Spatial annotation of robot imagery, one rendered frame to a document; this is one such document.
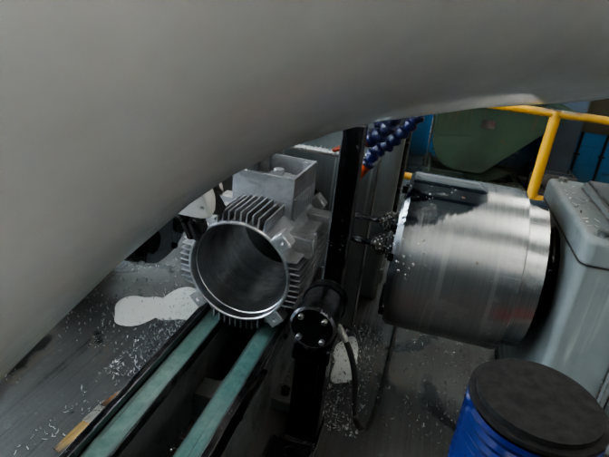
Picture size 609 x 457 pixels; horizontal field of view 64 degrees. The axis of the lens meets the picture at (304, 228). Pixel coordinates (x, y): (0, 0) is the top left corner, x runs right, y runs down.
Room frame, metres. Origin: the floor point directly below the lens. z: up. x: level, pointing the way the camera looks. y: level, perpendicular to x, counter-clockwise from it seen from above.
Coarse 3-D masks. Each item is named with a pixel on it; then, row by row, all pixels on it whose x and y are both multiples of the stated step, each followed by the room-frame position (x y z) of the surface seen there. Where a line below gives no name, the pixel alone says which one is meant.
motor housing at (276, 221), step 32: (224, 224) 0.63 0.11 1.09; (256, 224) 0.63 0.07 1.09; (288, 224) 0.68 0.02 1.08; (320, 224) 0.72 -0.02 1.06; (192, 256) 0.65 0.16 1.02; (224, 256) 0.73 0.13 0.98; (256, 256) 0.81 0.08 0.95; (288, 256) 0.62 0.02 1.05; (320, 256) 0.71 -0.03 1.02; (224, 288) 0.68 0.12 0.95; (256, 288) 0.71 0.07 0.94; (288, 288) 0.60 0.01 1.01; (224, 320) 0.63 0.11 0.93; (256, 320) 0.62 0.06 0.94
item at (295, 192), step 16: (272, 160) 0.82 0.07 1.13; (288, 160) 0.81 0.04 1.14; (304, 160) 0.80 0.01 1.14; (240, 176) 0.71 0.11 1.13; (256, 176) 0.70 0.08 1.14; (272, 176) 0.70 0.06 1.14; (304, 176) 0.74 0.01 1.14; (240, 192) 0.71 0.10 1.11; (256, 192) 0.70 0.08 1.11; (272, 192) 0.70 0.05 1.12; (288, 192) 0.69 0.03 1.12; (304, 192) 0.74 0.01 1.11; (288, 208) 0.69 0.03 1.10; (304, 208) 0.75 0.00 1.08
